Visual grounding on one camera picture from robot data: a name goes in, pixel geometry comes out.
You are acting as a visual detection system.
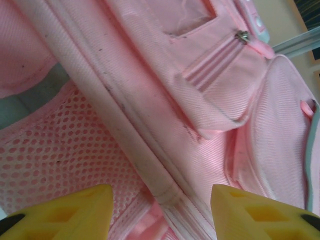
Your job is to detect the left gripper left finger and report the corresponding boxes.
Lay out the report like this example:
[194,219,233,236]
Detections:
[0,184,114,240]

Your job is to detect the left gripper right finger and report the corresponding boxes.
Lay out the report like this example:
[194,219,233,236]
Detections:
[211,184,320,240]

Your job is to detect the pink backpack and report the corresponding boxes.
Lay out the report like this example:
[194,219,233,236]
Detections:
[0,0,320,240]

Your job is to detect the aluminium corner post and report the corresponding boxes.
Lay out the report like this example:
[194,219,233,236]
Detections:
[271,29,320,55]

